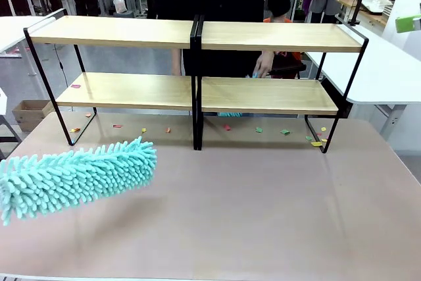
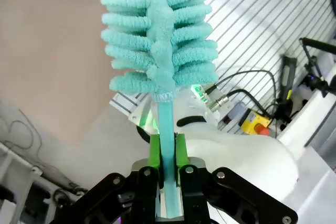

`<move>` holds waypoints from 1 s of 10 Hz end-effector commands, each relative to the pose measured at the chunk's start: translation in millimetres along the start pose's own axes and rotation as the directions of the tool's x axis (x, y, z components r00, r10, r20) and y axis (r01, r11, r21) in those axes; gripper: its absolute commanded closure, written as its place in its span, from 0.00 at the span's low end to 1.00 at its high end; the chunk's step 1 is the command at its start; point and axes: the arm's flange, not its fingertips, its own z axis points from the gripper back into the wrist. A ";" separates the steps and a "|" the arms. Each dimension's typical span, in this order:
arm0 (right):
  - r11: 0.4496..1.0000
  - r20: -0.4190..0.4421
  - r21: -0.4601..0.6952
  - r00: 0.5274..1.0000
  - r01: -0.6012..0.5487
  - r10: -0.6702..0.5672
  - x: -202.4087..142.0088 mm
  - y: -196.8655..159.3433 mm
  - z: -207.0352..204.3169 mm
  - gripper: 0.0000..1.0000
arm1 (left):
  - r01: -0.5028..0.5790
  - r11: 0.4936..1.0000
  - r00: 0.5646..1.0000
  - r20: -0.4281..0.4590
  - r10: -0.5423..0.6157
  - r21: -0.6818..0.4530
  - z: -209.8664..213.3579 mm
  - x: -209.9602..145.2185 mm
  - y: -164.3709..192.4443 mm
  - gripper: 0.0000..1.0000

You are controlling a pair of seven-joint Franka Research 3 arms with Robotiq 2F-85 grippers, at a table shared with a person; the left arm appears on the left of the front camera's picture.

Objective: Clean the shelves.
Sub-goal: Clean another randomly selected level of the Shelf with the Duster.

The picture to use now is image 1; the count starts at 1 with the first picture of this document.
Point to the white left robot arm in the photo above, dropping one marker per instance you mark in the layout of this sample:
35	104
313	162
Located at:
2	100

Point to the white trays stack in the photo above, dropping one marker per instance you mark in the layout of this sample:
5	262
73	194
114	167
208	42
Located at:
378	3

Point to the wood and black shelf unit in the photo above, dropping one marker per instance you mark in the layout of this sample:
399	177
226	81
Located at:
279	40
112	35

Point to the turquoise chenille duster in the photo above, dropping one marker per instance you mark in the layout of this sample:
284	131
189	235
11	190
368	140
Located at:
79	179
230	114

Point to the white table with metal leg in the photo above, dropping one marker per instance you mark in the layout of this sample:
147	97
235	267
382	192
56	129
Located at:
16	31

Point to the orange and black chair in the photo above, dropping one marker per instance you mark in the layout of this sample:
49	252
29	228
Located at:
289	64

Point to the white plastic bag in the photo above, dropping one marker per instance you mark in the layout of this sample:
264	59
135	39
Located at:
119	1

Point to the white curved side table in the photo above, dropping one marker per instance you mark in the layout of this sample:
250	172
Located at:
378	70

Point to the left wood and black shelf unit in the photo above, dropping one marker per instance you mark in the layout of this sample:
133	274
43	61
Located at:
112	35

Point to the person's left hand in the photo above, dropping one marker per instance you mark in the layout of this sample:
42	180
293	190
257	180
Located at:
264	64

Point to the large yellow paper scrap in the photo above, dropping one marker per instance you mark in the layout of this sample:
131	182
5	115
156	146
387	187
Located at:
316	144

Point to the wooden counter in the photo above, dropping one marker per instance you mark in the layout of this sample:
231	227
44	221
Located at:
365	11

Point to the right wood and black shelf unit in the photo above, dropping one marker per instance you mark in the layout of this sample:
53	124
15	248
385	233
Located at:
279	40

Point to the person's right forearm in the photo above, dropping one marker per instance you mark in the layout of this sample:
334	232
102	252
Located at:
176	62

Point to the cardboard box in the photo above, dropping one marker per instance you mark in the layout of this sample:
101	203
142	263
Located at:
31	113

